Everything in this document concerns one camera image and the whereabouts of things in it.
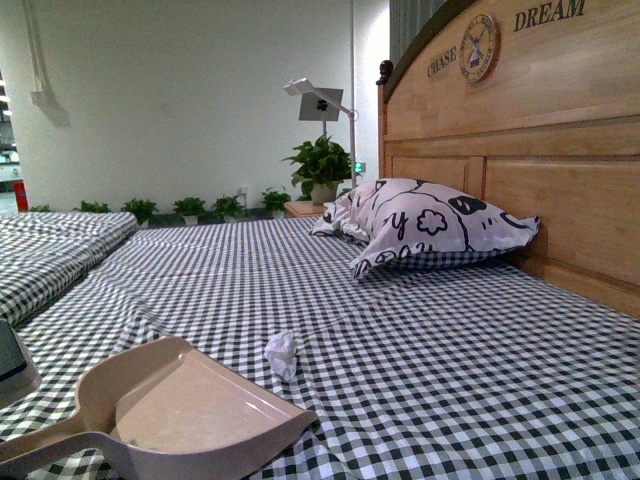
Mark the white wall conduit box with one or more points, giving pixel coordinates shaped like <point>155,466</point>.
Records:
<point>42,93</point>

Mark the large potted green plant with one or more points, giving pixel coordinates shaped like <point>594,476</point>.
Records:
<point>321,166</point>

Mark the red fire extinguisher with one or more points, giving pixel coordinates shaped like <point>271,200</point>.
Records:
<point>21,196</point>

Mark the white cartoon print pillow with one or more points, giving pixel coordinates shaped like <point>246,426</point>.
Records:
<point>420,224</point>

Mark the small potted plant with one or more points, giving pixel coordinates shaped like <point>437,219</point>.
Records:
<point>229,209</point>
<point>274,201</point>
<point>142,209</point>
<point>190,209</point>
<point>93,207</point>

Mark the beige plastic dustpan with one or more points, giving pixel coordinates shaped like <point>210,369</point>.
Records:
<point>165,410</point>

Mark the far wooden nightstand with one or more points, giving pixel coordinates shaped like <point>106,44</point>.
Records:
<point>299,209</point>

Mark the checkered bed sheet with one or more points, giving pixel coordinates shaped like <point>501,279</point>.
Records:
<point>479,372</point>

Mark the round windmill headboard emblem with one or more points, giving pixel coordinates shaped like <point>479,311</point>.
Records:
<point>479,48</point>

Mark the folded checkered blanket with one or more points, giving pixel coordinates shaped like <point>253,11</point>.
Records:
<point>44,253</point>

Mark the wooden headboard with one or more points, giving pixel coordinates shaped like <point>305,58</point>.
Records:
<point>551,132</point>

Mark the crumpled white paper ball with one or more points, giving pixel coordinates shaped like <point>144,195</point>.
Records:
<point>280,352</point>

